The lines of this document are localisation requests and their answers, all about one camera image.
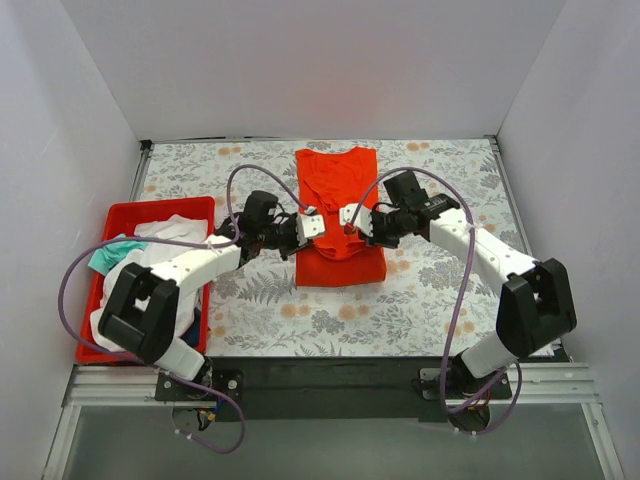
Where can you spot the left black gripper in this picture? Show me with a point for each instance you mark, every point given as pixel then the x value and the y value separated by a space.
pixel 291 235

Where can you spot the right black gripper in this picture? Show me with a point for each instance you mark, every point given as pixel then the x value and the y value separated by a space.
pixel 377 228

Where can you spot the orange t shirt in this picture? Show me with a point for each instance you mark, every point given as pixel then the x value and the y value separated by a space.
pixel 330 181

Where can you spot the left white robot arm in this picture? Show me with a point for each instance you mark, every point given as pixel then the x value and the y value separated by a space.
pixel 142 310

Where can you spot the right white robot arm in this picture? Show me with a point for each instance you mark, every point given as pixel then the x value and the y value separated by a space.
pixel 536 304

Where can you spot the floral patterned table mat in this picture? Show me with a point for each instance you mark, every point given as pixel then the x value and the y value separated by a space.
pixel 421 308

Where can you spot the white t shirt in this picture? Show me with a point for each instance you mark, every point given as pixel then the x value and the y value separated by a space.
pixel 176 228

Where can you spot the blue garment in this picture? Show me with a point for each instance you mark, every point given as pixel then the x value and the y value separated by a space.
pixel 195 333

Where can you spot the red plastic bin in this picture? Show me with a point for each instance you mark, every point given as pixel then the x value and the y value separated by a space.
pixel 122 218

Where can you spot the teal garment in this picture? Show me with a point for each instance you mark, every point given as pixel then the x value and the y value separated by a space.
pixel 104 259

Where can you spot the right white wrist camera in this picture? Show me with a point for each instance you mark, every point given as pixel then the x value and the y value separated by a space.
pixel 354 218

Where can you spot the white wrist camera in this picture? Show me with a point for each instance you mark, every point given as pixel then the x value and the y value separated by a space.
pixel 309 227
pixel 354 218

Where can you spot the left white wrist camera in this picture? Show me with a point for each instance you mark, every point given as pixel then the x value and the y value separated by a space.
pixel 309 227

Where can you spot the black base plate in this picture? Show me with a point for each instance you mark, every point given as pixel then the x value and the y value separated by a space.
pixel 321 388

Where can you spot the aluminium frame rail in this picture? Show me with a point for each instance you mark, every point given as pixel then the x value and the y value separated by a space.
pixel 543 383

